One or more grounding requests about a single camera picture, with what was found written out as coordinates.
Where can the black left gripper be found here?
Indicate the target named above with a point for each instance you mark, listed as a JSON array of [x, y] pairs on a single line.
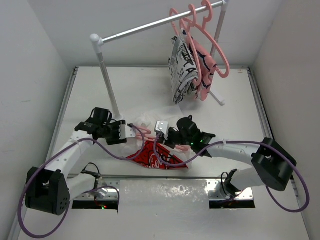
[[116, 138]]

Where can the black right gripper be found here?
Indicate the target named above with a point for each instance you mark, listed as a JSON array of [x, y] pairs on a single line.
[[168, 142]]

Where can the white red print t-shirt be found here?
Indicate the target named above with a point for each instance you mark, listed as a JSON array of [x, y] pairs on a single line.
[[160, 157]]

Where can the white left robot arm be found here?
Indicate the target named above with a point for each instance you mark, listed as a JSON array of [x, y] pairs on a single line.
[[85, 135]]

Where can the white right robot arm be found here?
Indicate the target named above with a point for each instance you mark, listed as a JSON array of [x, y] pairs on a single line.
[[270, 165]]

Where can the black white print shirt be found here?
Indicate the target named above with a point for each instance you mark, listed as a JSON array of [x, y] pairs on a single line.
[[183, 69]]

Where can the pink print shirt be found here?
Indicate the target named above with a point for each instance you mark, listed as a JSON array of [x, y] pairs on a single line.
[[208, 68]]

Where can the pink hanger holding print shirt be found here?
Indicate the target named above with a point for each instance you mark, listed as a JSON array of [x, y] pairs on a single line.
[[180, 27]]

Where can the white silver clothes rack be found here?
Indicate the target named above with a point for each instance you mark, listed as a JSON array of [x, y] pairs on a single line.
[[137, 47]]

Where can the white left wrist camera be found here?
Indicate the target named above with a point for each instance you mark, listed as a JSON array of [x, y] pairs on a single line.
[[126, 132]]

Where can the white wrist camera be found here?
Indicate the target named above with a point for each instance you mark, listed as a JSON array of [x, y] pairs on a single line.
[[161, 129], [126, 132]]

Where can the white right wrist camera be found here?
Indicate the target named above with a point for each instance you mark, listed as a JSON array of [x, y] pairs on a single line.
[[161, 129]]

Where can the silver front mounting rail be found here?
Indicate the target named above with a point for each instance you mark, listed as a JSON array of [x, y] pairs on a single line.
[[160, 186]]

